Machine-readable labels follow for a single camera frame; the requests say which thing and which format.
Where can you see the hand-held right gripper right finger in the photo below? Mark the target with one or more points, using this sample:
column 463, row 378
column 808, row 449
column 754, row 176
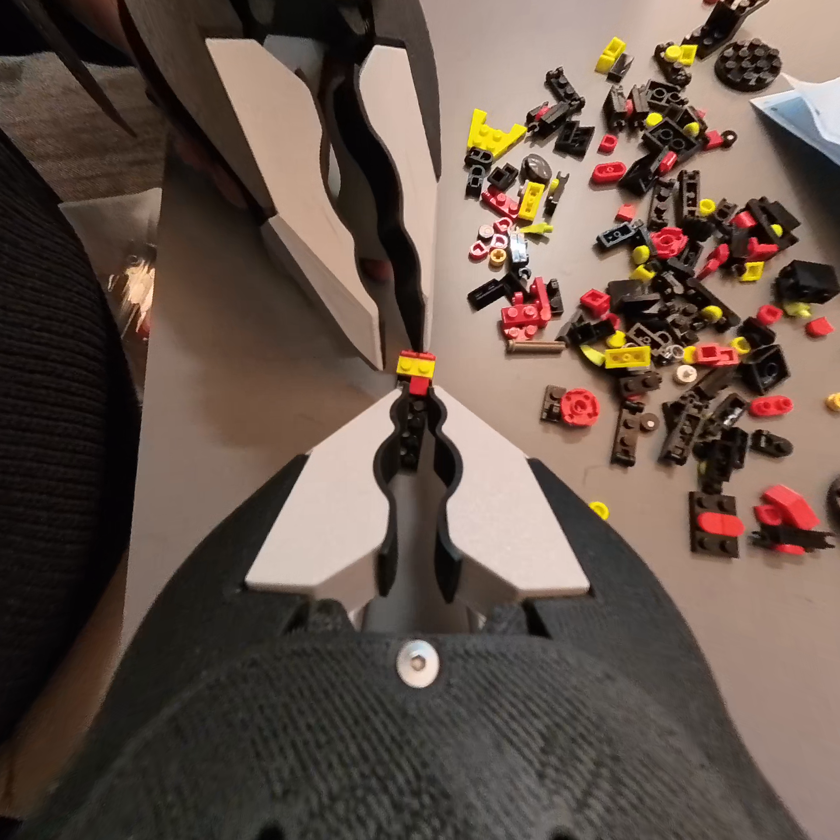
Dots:
column 518, row 525

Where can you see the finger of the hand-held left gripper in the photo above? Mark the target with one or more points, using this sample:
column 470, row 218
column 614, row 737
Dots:
column 400, row 131
column 282, row 144

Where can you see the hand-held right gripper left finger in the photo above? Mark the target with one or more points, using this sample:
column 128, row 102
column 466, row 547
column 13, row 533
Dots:
column 321, row 518

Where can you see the small red lego brick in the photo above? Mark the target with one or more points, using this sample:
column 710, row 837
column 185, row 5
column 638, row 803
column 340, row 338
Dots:
column 420, row 385

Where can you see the black plate yellow red assembly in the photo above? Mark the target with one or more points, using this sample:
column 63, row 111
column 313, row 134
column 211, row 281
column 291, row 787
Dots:
column 415, row 362

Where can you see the pile of lego pieces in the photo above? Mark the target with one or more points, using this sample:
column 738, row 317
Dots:
column 764, row 367

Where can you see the yellow round lego stud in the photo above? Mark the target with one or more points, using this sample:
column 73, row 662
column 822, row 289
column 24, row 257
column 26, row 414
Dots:
column 599, row 510

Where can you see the yellow lego wedge plate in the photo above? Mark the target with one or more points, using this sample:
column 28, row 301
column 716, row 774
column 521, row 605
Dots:
column 489, row 134

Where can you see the black round lego plate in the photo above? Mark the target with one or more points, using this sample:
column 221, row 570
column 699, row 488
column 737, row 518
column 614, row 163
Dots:
column 748, row 65
column 835, row 497

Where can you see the lego instruction booklet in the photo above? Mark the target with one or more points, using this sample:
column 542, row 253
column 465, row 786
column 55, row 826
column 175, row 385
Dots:
column 807, row 118

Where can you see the person's left hand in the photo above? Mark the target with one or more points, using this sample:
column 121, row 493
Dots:
column 375, row 269

